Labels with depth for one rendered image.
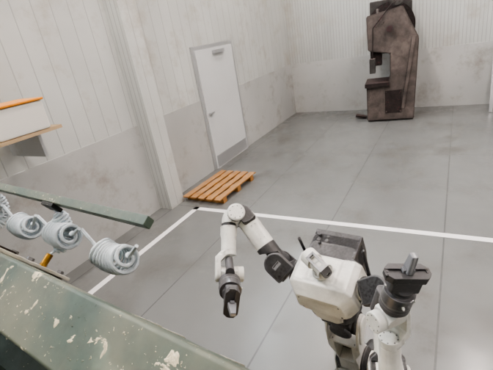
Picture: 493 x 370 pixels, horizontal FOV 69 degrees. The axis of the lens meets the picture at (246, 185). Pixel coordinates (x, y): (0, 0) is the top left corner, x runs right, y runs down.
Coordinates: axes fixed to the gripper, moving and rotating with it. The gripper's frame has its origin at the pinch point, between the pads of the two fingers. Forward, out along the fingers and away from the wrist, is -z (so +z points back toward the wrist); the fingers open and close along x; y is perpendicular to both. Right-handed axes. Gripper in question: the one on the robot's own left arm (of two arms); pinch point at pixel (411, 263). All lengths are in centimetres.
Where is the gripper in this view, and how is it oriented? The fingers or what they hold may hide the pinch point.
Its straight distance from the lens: 106.5
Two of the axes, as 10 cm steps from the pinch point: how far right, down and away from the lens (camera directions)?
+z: -0.2, 8.1, 5.8
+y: 0.0, -5.8, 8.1
